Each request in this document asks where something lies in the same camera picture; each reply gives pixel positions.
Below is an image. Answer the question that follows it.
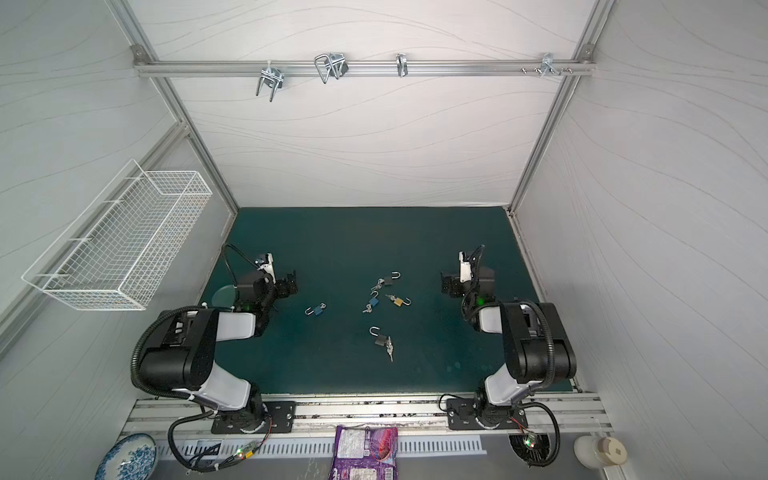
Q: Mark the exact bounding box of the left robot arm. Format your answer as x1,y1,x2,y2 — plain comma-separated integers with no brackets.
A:
130,270,298,424

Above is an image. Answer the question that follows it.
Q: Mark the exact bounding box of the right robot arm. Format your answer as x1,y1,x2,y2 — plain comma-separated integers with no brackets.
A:
440,267,577,429

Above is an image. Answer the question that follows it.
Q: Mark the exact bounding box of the gold padlock with key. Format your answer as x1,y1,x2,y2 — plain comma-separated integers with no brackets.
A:
387,295,412,307

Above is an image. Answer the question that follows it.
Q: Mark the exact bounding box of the small blue padlock left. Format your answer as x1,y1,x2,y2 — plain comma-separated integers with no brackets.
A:
305,303,327,316

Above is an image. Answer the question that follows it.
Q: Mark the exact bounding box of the green table mat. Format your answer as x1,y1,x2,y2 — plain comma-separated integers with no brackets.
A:
203,207,536,394

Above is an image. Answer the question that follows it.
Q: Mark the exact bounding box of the blue padlock with keys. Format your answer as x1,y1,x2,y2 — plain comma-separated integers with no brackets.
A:
362,291,379,313

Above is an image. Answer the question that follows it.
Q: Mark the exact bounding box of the black cooling fan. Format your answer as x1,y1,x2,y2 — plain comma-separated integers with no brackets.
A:
509,433,560,467

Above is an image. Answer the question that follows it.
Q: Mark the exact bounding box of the purple snack bag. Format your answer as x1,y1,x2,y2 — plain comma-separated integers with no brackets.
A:
328,426,399,480

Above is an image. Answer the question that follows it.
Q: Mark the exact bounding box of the metal hook clamp left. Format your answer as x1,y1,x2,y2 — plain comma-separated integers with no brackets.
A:
256,65,284,102

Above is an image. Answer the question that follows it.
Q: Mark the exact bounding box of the metal hook clamp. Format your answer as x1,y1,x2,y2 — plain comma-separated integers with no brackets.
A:
314,52,349,84
520,53,573,78
256,65,284,102

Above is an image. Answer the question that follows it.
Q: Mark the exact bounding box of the metal hook clamp middle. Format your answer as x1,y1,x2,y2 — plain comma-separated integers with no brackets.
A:
314,52,349,84

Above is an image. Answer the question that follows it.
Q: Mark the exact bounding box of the blue white ceramic plate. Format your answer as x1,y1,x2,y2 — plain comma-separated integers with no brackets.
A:
95,433,159,480

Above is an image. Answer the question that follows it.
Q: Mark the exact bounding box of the metal hook clamp right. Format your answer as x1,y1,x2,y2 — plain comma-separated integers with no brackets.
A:
520,53,573,78

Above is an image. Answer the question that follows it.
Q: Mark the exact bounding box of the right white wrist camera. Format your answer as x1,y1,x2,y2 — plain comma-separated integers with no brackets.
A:
459,251,472,283

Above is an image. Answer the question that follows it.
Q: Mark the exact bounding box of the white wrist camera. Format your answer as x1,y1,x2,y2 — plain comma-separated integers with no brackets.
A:
459,251,472,283
255,252,276,283

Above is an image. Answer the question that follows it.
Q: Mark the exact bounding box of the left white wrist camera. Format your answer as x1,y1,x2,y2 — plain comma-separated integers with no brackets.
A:
255,252,276,283

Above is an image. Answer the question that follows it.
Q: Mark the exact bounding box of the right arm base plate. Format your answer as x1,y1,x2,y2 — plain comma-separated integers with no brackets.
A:
438,395,528,432

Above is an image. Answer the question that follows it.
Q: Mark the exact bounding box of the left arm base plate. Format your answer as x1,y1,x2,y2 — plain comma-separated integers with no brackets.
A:
211,401,297,435

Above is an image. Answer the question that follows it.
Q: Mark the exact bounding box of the white cable duct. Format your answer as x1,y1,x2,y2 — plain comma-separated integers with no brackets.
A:
177,435,487,459

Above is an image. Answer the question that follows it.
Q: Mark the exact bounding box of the white wire basket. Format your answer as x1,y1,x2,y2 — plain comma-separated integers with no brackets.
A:
21,160,212,312

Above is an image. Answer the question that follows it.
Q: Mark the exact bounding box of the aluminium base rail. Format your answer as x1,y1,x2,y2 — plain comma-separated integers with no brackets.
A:
120,392,614,437

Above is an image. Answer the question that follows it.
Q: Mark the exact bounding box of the aluminium top rail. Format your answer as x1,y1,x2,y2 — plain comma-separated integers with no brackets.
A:
134,58,596,78

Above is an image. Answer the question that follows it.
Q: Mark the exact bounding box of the metal ring clamp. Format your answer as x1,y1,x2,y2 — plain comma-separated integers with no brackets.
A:
395,53,408,78

